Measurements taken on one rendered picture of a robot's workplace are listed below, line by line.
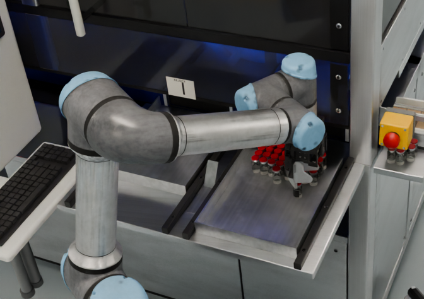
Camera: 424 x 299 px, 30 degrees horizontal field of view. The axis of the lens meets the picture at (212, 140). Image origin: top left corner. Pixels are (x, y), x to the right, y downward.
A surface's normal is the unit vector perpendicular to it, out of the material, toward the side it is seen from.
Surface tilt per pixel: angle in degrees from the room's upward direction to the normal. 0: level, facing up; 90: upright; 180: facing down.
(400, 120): 0
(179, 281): 90
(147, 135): 54
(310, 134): 90
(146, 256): 90
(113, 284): 8
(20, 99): 90
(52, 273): 0
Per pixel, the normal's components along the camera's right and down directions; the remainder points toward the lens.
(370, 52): -0.43, 0.58
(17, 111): 0.90, 0.18
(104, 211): 0.49, 0.49
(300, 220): -0.10, -0.79
